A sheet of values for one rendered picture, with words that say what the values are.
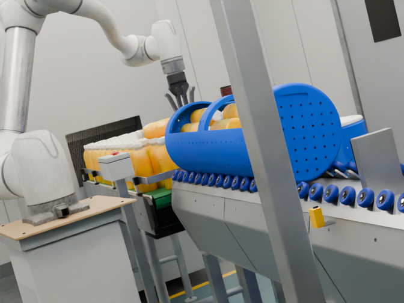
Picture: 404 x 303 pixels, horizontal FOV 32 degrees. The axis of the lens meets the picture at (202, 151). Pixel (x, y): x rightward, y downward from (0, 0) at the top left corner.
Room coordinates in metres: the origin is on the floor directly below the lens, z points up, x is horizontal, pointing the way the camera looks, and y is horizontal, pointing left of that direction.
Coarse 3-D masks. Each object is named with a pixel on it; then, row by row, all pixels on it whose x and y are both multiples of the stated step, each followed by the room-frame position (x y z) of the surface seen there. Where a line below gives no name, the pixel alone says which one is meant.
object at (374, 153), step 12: (372, 132) 1.62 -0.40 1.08; (384, 132) 1.62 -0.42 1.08; (360, 144) 1.59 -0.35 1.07; (372, 144) 1.60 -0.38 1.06; (384, 144) 1.61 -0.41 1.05; (360, 156) 1.59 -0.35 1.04; (372, 156) 1.60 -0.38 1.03; (384, 156) 1.61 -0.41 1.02; (396, 156) 1.62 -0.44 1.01; (360, 168) 1.60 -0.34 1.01; (372, 168) 1.60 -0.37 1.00; (384, 168) 1.61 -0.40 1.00; (396, 168) 1.62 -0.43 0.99; (360, 180) 1.61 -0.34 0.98; (372, 180) 1.60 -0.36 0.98; (384, 180) 1.61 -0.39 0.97; (396, 180) 1.62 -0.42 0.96; (396, 192) 1.61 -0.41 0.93
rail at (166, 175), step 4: (176, 168) 2.94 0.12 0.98; (180, 168) 2.94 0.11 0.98; (164, 172) 2.92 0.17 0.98; (168, 172) 2.93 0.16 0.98; (172, 172) 2.93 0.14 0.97; (152, 176) 2.90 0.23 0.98; (156, 176) 2.91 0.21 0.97; (160, 176) 2.91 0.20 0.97; (164, 176) 2.92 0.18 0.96; (168, 176) 2.93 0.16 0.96; (148, 180) 2.90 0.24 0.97; (152, 180) 2.90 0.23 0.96; (156, 180) 2.91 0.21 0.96; (160, 180) 2.91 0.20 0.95
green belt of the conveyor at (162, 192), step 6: (90, 180) 4.32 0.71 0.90; (150, 192) 3.01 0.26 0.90; (156, 192) 2.96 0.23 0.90; (162, 192) 2.91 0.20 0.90; (168, 192) 2.91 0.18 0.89; (156, 198) 2.88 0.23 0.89; (162, 198) 2.88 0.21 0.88; (168, 198) 2.89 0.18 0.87; (156, 204) 2.87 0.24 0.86; (162, 204) 2.89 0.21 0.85; (168, 204) 2.90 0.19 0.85
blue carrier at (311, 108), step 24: (288, 96) 1.96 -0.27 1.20; (312, 96) 1.98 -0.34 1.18; (288, 120) 1.95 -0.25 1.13; (312, 120) 1.98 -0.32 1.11; (336, 120) 2.00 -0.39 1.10; (168, 144) 2.69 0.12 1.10; (192, 144) 2.42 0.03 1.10; (216, 144) 2.19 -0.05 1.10; (240, 144) 2.00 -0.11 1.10; (288, 144) 1.95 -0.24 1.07; (312, 144) 1.97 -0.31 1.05; (336, 144) 2.00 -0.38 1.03; (192, 168) 2.59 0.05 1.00; (216, 168) 2.32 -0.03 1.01; (240, 168) 2.10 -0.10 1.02; (312, 168) 1.97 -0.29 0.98
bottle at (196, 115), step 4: (204, 108) 2.65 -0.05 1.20; (192, 112) 2.75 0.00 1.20; (196, 112) 2.70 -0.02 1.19; (200, 112) 2.65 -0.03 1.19; (192, 116) 2.73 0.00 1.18; (196, 116) 2.68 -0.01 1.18; (200, 116) 2.64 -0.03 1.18; (192, 120) 2.73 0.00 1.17; (196, 120) 2.69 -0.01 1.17; (212, 120) 2.58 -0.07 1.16
